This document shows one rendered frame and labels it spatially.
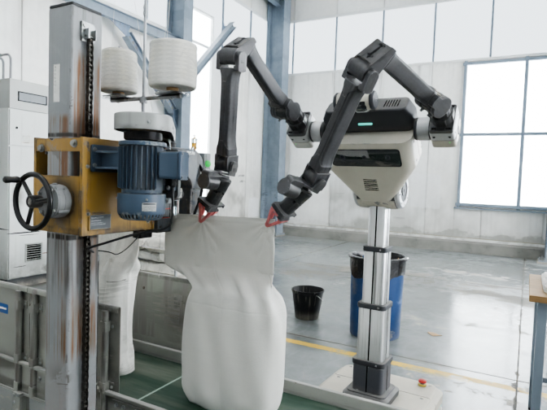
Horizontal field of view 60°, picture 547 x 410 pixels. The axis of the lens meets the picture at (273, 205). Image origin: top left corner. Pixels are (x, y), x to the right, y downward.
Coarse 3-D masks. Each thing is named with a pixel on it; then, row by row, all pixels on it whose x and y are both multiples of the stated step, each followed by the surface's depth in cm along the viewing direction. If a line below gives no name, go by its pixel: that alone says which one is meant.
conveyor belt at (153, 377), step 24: (144, 360) 215; (168, 360) 216; (120, 384) 190; (144, 384) 191; (168, 384) 192; (168, 408) 171; (192, 408) 172; (288, 408) 175; (312, 408) 175; (336, 408) 176
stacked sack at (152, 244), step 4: (160, 236) 474; (148, 240) 459; (152, 240) 457; (156, 240) 454; (160, 240) 452; (144, 244) 459; (148, 244) 456; (152, 244) 454; (156, 244) 452; (160, 244) 449; (148, 248) 456; (152, 248) 450; (156, 248) 448; (160, 248) 446; (160, 252) 451
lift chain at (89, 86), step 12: (84, 240) 154; (84, 252) 154; (84, 264) 154; (84, 276) 154; (84, 288) 155; (84, 300) 155; (84, 312) 155; (84, 324) 155; (84, 336) 155; (84, 348) 156; (84, 360) 156; (84, 372) 156; (84, 384) 156; (84, 396) 156; (84, 408) 157
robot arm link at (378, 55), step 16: (368, 48) 139; (384, 48) 136; (352, 64) 139; (368, 64) 136; (384, 64) 137; (400, 64) 142; (400, 80) 147; (416, 80) 150; (416, 96) 156; (432, 96) 158; (432, 112) 161
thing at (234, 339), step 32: (192, 224) 183; (224, 224) 176; (256, 224) 170; (192, 256) 183; (224, 256) 176; (256, 256) 170; (192, 288) 175; (224, 288) 169; (256, 288) 166; (192, 320) 173; (224, 320) 166; (256, 320) 161; (192, 352) 174; (224, 352) 165; (256, 352) 161; (192, 384) 175; (224, 384) 166; (256, 384) 161
